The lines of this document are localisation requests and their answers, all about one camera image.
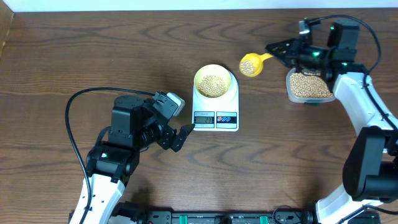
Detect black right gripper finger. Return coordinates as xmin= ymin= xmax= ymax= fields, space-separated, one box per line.
xmin=274 ymin=55 xmax=291 ymax=67
xmin=265 ymin=39 xmax=295 ymax=57

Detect yellow measuring scoop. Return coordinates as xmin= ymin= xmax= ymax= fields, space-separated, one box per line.
xmin=239 ymin=53 xmax=273 ymax=77

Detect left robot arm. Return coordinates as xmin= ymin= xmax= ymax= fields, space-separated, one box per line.
xmin=70 ymin=92 xmax=194 ymax=223

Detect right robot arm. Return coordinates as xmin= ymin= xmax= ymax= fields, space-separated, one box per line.
xmin=265 ymin=15 xmax=397 ymax=223

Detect white digital kitchen scale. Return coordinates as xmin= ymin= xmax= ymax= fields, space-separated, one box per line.
xmin=192 ymin=72 xmax=239 ymax=132

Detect soybeans in bowl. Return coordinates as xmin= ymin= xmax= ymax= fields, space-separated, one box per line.
xmin=198 ymin=75 xmax=227 ymax=98

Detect yellow plastic bowl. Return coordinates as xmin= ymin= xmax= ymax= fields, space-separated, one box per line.
xmin=194 ymin=64 xmax=232 ymax=95

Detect soybeans in container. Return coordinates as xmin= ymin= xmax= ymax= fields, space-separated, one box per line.
xmin=290 ymin=73 xmax=333 ymax=98

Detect clear plastic container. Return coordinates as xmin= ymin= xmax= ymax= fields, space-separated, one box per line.
xmin=286 ymin=68 xmax=335 ymax=103

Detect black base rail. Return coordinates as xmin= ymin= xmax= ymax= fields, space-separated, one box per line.
xmin=84 ymin=202 xmax=318 ymax=224

